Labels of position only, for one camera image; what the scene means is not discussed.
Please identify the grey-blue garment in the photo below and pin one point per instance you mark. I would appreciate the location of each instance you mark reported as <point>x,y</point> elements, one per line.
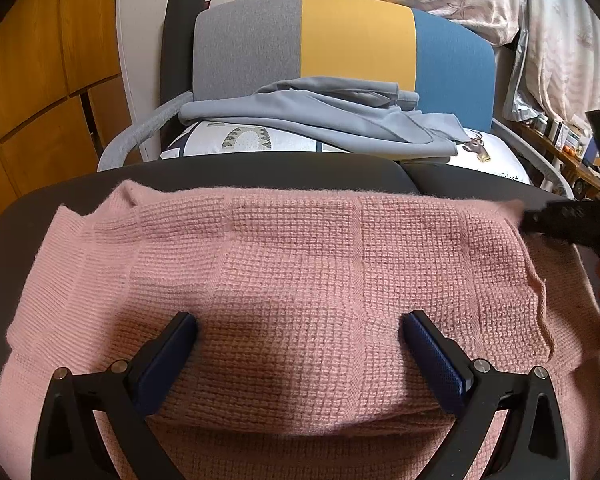
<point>330,115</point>

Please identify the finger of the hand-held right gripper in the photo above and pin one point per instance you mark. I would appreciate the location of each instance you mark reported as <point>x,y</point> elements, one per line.
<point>575,222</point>

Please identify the grey yellow blue chair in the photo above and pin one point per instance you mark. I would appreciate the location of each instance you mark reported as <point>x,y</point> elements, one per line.
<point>355,35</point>

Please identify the black rolled mat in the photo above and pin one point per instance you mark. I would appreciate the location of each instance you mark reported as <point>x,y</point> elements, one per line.
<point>177,50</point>

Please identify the wooden wardrobe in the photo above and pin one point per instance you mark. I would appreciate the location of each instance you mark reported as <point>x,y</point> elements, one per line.
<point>40,85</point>

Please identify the cluttered wooden shelf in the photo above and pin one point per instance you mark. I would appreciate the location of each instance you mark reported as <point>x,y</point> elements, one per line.
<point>575,170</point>

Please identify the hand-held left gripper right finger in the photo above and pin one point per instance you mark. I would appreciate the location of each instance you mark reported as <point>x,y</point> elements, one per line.
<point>435,365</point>

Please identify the pink knit sweater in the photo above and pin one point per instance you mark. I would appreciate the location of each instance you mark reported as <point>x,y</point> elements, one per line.
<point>300,270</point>

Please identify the white printed cushion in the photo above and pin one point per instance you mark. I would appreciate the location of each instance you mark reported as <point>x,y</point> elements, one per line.
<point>245,140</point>

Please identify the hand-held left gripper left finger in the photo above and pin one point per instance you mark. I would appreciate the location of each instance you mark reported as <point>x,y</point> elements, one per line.
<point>165,365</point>

